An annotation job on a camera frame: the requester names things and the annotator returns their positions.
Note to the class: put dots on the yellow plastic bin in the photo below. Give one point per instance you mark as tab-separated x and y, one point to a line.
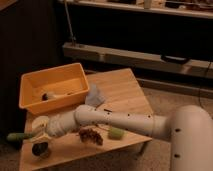
63	79

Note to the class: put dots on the metal pole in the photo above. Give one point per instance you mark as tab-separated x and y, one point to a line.
72	37

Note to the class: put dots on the black object on shelf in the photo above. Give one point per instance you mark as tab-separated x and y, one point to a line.
175	59

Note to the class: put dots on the brush in bin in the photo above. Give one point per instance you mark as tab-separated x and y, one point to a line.
51	95

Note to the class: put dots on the blue cloth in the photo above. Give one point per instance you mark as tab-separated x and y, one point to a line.
94	97

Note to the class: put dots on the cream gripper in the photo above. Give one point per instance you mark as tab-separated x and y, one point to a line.
39	134

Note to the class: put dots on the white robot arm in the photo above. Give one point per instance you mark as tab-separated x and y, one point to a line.
189	130

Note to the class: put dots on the wooden shelf rail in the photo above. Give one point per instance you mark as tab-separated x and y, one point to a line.
137	59

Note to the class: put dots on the green pepper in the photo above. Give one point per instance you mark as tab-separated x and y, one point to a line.
13	137

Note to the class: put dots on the bunch of dark grapes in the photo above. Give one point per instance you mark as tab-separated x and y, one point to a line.
90	135

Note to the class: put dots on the metal cup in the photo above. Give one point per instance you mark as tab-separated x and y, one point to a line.
41	150

